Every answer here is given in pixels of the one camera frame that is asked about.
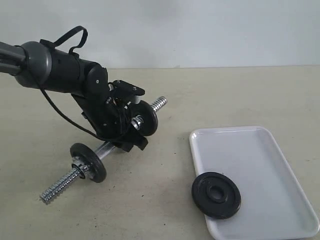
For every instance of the white rectangular tray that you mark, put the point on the white rectangular tray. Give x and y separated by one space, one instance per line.
273 203

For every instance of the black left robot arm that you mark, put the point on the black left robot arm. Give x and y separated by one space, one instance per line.
38 66

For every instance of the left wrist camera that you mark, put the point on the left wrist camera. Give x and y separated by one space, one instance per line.
126 92

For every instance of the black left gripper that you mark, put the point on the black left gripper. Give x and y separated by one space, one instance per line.
110 119

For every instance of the chrome dumbbell bar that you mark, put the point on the chrome dumbbell bar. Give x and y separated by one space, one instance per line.
57 188

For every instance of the chrome star collar nut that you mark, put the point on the chrome star collar nut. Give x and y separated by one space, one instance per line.
81 166

